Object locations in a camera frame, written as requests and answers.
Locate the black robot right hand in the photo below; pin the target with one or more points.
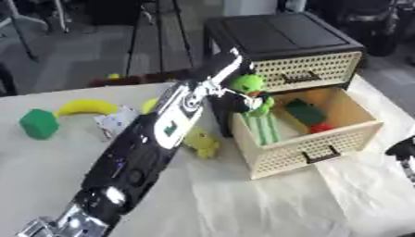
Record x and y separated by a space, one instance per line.
404 151

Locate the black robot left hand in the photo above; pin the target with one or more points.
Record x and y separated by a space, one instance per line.
233 101

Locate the green soft toy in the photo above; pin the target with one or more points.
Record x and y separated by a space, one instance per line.
247 83

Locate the silver black robot left arm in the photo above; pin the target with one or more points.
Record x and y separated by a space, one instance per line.
135 160

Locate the pale open drawer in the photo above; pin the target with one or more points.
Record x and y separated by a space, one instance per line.
319 148

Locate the pale closed drawer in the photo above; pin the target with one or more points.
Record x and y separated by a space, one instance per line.
313 66

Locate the green striped white item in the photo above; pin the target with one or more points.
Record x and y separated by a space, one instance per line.
263 129

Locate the yellow soft toy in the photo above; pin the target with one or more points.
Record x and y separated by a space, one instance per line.
201 142

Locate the dark green block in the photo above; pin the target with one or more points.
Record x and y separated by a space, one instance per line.
305 112

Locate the yellow round toy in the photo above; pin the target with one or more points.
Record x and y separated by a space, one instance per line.
149 105

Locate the red toy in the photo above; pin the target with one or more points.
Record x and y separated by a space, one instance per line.
322 127

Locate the black cabinet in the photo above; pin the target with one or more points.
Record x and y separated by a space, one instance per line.
286 34

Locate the black tripod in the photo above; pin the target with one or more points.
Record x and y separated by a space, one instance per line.
160 37

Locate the dark red object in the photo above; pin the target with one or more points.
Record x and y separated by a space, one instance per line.
135 80

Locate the small yellow green ball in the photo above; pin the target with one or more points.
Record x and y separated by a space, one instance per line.
113 76

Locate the black bag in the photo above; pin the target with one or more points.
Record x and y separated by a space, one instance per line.
373 24

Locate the yellow toy banana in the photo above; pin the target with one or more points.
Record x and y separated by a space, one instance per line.
86 106

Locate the chair with metal legs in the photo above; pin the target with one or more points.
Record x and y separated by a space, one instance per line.
32 18

